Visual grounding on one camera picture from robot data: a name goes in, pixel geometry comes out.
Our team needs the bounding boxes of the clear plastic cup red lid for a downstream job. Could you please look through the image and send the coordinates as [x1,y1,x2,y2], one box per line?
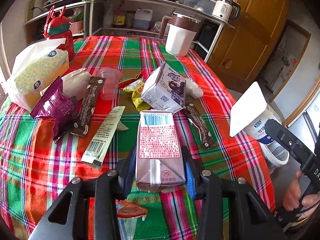
[116,200,148,240]

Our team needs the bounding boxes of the purple milk carton red label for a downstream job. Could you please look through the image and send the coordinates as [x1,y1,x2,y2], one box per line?
[136,110,185,192]

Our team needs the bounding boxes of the purple snack bag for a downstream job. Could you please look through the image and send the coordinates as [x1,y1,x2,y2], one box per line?
[30,76,77,142]

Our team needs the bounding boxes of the white plastic wrap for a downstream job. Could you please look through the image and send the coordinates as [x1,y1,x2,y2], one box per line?
[185,78,203,99]

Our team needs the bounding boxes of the white purple milk carton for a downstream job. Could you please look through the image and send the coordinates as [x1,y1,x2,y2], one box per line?
[141,62,186,113]

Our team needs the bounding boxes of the white trash bin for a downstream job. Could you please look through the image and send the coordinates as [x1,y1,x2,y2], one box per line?
[259,140,290,171]

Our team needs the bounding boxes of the white metal kitchen shelf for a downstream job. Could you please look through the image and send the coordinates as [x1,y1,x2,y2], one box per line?
[23,0,234,63]

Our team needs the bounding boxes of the person's right hand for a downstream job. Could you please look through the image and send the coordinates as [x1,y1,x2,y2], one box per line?
[283,170,319,223]

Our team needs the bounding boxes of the white barcode sachet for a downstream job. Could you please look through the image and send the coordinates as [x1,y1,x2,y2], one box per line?
[81,106,125,171]

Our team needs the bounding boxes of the brown coffee stick sachet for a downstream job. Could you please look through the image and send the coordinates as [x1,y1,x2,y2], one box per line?
[68,76,106,137]

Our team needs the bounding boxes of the plaid red green tablecloth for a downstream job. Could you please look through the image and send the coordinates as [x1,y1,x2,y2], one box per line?
[1,36,275,239]

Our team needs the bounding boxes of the wooden door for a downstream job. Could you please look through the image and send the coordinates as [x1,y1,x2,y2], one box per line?
[208,0,290,93]

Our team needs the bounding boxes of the beige crumpled paper bag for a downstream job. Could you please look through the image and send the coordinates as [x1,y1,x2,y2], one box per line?
[62,68,91,101]

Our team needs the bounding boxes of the yellow snack wrapper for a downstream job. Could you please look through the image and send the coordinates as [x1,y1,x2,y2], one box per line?
[118,70,151,112]

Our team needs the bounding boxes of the clear pink plastic cup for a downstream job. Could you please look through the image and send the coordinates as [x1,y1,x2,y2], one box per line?
[95,67,123,100]

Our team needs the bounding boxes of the yellow tissue pack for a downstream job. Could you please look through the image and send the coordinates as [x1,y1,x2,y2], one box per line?
[5,38,69,111]

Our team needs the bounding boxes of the white electric kettle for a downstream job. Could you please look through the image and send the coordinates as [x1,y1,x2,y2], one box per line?
[212,0,241,22]

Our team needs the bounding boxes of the white brown lidded mug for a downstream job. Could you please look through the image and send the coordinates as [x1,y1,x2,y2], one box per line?
[158,13,201,56]

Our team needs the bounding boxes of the clear storage container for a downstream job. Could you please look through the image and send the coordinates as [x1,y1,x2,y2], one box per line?
[184,0,216,15]

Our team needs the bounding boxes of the pink plastic basket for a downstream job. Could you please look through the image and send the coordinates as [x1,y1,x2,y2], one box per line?
[69,20,84,34]

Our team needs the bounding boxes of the red reindeer water bottle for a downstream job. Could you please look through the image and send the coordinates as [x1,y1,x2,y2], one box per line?
[43,6,75,61]

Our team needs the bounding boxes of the soy sauce bottle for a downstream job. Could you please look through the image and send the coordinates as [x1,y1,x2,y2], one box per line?
[113,4,126,28]

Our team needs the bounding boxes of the white oil jug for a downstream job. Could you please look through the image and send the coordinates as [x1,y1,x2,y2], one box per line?
[133,8,153,30]

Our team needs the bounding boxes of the power strip on wall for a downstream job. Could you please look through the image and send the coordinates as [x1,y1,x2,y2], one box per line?
[25,0,36,22]

